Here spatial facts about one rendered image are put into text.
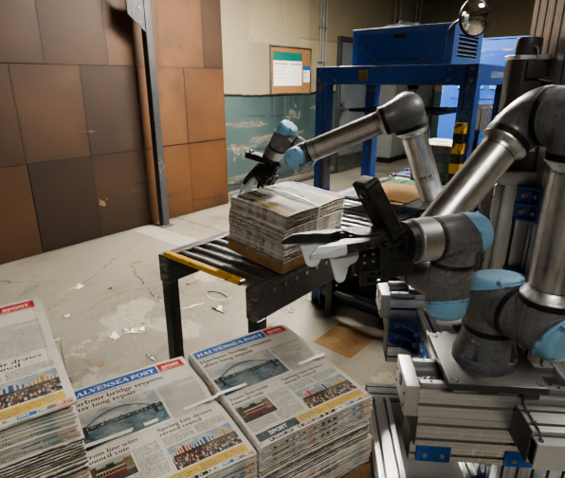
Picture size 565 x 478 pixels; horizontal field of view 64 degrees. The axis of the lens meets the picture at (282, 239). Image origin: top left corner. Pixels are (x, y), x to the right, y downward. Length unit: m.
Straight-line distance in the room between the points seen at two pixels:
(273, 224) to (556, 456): 1.04
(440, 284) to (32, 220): 4.02
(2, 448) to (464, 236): 0.73
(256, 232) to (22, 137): 3.04
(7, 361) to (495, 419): 1.06
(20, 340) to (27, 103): 3.65
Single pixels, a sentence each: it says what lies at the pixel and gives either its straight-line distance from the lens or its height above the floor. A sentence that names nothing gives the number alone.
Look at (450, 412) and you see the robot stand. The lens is 1.26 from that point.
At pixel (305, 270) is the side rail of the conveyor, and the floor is 0.78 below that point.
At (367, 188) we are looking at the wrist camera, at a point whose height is 1.32.
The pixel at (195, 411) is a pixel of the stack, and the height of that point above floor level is 0.83.
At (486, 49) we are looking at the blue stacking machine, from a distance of 4.89.
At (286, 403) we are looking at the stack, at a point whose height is 0.83.
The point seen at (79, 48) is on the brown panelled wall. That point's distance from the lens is 4.64.
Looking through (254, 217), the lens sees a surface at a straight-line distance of 1.67.
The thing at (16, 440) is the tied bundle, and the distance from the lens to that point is 0.72.
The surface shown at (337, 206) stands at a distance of 1.83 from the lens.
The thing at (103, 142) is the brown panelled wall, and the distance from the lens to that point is 4.72.
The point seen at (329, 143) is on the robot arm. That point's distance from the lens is 1.55.
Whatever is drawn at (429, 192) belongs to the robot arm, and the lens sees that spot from 1.69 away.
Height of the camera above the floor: 1.47
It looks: 19 degrees down
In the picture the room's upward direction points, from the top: straight up
